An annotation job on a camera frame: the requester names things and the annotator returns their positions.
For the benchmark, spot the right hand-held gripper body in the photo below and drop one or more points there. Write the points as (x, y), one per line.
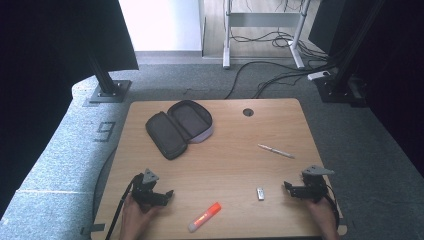
(313, 186)

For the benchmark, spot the small white eraser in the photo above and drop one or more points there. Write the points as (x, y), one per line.
(260, 193)

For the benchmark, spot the black metal stand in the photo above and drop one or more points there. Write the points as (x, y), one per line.
(343, 80)
(106, 83)

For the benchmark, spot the person's left hand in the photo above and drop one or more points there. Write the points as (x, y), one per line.
(135, 218)

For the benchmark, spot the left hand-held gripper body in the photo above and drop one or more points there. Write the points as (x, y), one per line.
(146, 191)

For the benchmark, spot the white power strip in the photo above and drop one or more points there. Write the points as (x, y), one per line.
(318, 75)

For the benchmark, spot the white desk frame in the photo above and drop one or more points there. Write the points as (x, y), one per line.
(265, 19)

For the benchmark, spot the black pencil case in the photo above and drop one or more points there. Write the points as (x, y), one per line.
(180, 128)

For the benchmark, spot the black curtain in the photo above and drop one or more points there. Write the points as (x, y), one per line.
(50, 66)
(400, 83)

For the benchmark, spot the silver pen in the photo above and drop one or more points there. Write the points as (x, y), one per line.
(276, 151)

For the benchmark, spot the dark tape piece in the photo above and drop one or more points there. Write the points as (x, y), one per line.
(93, 228)

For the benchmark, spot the person's right hand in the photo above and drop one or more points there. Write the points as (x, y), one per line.
(321, 216)

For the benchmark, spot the orange highlighter marker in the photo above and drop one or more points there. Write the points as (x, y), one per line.
(205, 217)

